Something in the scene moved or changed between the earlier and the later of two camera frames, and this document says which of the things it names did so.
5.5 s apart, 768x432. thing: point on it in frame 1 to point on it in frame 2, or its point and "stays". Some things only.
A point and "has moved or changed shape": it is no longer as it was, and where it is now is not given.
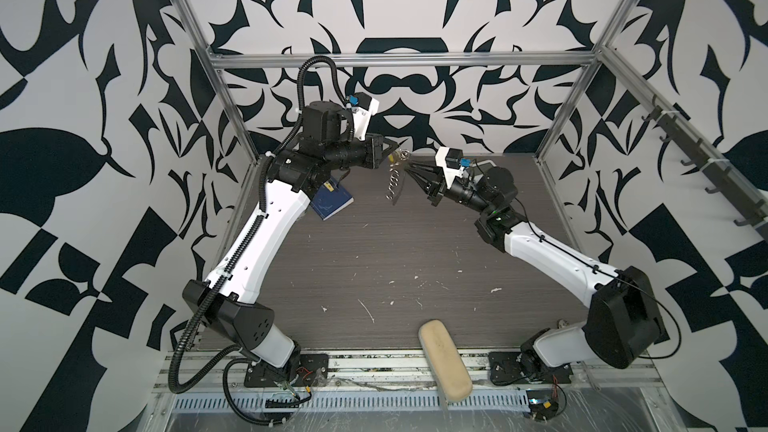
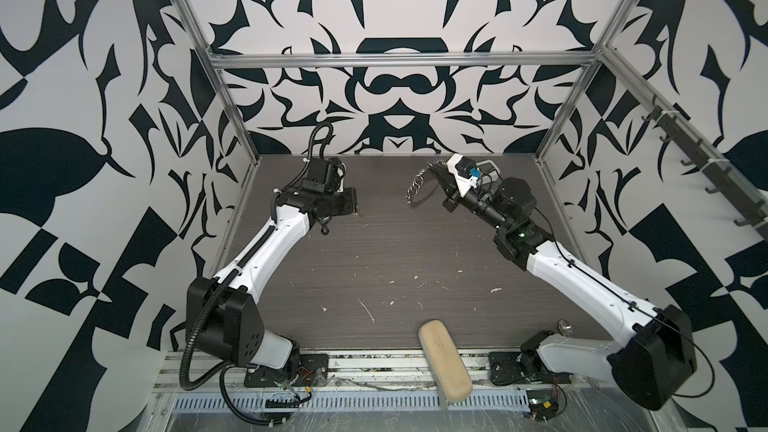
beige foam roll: [445, 360] stays
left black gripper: [372, 154] to [350, 207]
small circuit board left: [282, 403] stays
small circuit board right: [543, 403] stays
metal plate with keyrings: [394, 180] has moved or changed shape
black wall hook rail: [721, 172] stays
